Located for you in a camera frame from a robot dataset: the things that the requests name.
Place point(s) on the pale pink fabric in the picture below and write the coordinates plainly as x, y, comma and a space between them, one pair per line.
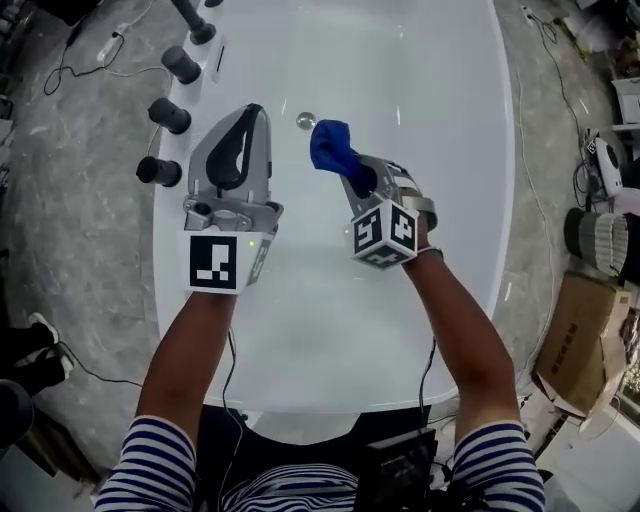
627, 202

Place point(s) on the black chest-worn screen device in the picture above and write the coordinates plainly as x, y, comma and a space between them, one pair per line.
400, 470

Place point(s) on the person's right hand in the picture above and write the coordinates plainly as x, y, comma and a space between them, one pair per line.
423, 237

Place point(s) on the grey ribbed basket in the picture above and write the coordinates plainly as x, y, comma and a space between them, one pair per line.
600, 235

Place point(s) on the brown cardboard box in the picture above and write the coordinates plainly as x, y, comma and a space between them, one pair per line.
575, 340

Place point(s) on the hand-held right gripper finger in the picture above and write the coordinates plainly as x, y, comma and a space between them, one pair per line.
351, 196
387, 180

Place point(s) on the white handheld device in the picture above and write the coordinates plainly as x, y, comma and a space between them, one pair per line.
607, 165

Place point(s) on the person's left forearm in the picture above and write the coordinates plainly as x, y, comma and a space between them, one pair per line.
185, 350

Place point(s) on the person's right forearm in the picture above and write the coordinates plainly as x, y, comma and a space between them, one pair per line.
460, 340

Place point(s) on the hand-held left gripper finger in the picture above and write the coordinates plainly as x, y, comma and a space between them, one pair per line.
262, 165
200, 170

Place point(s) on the thin wrist band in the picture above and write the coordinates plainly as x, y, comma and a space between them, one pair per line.
435, 251

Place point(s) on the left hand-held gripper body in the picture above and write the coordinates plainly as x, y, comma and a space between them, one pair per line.
212, 260

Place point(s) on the black curved faucet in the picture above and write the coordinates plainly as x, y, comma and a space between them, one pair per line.
197, 27

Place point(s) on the chrome round drain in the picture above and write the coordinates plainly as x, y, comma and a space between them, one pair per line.
305, 121

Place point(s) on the clear round disc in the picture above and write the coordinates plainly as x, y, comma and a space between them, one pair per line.
600, 425

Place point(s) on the white bathtub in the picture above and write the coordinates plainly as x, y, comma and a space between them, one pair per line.
400, 75

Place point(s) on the white cabinet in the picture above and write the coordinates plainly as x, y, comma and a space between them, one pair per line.
627, 105

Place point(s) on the blue cloth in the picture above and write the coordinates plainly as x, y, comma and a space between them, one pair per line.
330, 147

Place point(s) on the blue white striped shirt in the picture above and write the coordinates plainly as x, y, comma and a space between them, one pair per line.
150, 460

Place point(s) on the white power strip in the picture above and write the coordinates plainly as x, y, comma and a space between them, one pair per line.
111, 47
526, 12

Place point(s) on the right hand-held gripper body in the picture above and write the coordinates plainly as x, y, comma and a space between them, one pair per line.
370, 235

